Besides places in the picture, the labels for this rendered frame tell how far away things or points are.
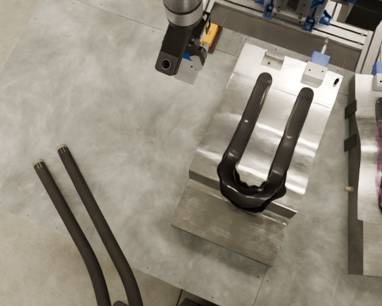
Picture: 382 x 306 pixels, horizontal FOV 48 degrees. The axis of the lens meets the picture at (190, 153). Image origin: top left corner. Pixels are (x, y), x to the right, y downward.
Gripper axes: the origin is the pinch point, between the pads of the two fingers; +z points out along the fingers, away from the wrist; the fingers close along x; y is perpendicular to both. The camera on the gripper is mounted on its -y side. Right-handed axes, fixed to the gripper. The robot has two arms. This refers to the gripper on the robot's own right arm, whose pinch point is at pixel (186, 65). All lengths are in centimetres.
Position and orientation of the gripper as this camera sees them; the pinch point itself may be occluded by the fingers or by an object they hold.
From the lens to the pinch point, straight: 104.3
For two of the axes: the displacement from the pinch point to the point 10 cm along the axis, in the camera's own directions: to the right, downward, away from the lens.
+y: 3.9, -9.0, 2.1
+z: 0.5, 2.5, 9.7
